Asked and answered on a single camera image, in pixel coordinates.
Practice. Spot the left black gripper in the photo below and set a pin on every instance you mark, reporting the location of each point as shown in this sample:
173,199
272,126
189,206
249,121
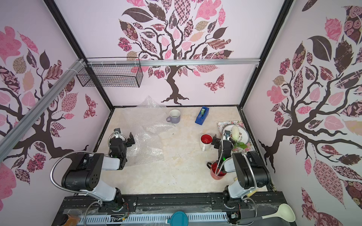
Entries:
120,140

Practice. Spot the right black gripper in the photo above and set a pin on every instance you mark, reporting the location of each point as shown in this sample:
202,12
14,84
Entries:
223,142

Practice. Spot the red mug black handle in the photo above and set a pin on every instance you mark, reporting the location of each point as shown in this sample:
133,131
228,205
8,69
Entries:
215,172

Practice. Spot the clear bubble wrap sheet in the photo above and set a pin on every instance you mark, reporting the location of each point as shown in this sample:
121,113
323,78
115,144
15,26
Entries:
146,122

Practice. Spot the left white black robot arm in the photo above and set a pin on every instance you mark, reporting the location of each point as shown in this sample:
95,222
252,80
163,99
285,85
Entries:
84,173

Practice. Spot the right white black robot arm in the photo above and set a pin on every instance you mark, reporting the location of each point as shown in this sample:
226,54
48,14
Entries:
262,176

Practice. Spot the white mug red inside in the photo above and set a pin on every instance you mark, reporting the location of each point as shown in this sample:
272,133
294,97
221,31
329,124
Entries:
205,142

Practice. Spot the white artificial rose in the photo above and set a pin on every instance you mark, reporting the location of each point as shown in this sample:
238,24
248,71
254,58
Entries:
240,137

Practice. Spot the blue tape dispenser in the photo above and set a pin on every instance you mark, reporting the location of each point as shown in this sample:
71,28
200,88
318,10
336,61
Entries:
202,115

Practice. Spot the round white plate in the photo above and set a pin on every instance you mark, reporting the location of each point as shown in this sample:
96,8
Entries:
226,132

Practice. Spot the right flexible metal conduit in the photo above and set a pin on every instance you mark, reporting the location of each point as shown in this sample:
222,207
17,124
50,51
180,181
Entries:
233,157

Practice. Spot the floral square placemat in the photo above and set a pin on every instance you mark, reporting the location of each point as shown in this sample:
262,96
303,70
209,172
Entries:
222,124

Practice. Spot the yellow green sponge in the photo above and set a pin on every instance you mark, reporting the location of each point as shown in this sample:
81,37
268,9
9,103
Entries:
241,191

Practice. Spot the lavender mug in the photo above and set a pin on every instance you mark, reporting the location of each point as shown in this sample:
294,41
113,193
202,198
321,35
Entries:
174,116

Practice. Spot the teal round lid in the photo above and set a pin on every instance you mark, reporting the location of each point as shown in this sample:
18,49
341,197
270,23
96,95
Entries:
178,219

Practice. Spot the cream plastic ladle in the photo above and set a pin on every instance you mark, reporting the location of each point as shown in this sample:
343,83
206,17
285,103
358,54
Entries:
284,212

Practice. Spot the brown jar black lid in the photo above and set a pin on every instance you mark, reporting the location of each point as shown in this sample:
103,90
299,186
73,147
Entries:
68,220

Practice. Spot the black wire basket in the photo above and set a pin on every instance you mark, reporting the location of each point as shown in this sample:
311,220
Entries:
111,72

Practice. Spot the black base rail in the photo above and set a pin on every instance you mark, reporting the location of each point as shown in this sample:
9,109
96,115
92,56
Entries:
259,204

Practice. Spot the white slotted cable duct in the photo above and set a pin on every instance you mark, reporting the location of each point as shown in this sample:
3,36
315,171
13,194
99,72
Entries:
151,219

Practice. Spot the rear aluminium frame bar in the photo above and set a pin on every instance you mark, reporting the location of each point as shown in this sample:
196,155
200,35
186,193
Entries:
194,62

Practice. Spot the aluminium frame bar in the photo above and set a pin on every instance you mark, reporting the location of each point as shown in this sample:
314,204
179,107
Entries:
194,62
8,143

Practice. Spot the left aluminium frame bar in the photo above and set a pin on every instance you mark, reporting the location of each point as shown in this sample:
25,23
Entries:
8,143

